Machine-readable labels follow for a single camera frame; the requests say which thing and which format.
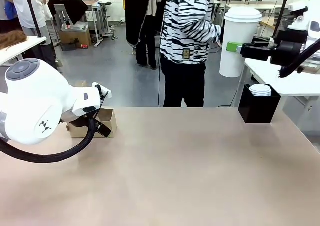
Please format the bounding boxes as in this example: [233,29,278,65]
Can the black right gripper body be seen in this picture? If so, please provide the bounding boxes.
[269,29,309,67]

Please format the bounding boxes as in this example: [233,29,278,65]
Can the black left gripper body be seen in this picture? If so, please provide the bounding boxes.
[74,107,104,129]

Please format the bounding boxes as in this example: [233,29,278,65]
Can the tall white lidded paper cup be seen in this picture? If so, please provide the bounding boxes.
[219,6,263,78]

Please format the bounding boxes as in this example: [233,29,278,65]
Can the person's right forearm zebra sleeve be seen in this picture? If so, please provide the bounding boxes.
[197,18,223,44]

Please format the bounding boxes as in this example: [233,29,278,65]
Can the brown cardboard cup carrier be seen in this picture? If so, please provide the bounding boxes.
[66,107,118,138]

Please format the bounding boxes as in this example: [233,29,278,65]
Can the stack of white cup lids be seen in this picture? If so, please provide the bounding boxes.
[248,83,273,96]

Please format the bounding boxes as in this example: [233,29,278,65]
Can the black square cup holder box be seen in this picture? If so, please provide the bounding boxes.
[237,83,282,124]

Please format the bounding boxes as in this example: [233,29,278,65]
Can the light wooden table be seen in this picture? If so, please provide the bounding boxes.
[258,17,285,36]

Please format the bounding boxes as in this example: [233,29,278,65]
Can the thick black stand pole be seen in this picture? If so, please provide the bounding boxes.
[271,0,292,38]

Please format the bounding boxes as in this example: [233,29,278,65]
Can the person in zebra hoodie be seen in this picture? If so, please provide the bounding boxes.
[159,0,223,108]

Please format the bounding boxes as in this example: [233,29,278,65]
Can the brown cardboard box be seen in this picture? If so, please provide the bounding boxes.
[59,27,93,49]

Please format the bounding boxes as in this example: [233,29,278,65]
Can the grey plastic tray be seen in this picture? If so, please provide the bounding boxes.
[61,21,90,33]

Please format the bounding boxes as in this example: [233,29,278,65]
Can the white table with fur item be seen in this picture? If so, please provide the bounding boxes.
[0,35,48,67]

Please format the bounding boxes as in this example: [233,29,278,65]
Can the bystander in black coat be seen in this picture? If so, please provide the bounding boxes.
[124,0,168,70]

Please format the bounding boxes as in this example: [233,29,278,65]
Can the brown furry item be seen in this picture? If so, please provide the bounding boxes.
[0,30,28,50]

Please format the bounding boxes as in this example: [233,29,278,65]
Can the black cloth sheet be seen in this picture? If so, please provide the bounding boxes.
[47,0,90,26]

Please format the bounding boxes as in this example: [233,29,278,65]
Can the thin black stand pole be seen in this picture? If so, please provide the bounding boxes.
[23,0,45,38]

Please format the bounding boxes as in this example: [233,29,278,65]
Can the bystander in white shirt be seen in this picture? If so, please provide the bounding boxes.
[11,0,64,73]

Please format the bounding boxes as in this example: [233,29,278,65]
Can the bystander in blue top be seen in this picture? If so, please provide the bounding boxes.
[0,0,19,33]

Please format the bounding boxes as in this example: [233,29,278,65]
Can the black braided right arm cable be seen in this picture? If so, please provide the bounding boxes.
[278,38,320,79]

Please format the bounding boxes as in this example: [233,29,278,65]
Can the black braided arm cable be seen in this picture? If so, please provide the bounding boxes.
[278,38,320,79]
[0,115,99,164]

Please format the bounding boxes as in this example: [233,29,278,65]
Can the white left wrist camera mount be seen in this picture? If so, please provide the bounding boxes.
[91,81,113,99]

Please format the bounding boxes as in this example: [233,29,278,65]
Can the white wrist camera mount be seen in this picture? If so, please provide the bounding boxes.
[91,81,113,99]
[287,1,311,31]

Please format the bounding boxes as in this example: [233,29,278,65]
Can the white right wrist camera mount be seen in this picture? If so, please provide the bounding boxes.
[287,1,311,31]

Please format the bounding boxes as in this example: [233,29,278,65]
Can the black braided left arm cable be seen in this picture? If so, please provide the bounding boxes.
[0,115,99,164]

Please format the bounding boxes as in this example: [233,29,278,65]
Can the thin black hanging cable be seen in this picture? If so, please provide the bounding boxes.
[156,20,166,107]

